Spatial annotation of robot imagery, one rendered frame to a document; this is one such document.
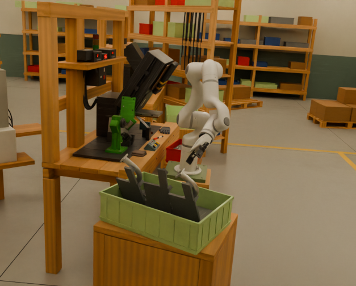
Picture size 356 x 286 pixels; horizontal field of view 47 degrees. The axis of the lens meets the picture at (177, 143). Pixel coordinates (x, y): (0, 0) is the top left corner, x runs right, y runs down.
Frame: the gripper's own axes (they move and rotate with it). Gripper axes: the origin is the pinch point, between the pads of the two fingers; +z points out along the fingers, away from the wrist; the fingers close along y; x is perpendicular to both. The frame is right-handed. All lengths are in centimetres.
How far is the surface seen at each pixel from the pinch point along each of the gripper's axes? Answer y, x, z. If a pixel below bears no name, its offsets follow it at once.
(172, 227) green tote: -13.3, 12.6, 30.8
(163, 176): -11.6, -5.5, 12.1
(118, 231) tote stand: -41, -3, 38
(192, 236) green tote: -5.8, 21.1, 31.9
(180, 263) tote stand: -22, 29, 39
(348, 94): -294, 303, -623
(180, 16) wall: -606, -72, -826
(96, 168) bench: -91, -30, -10
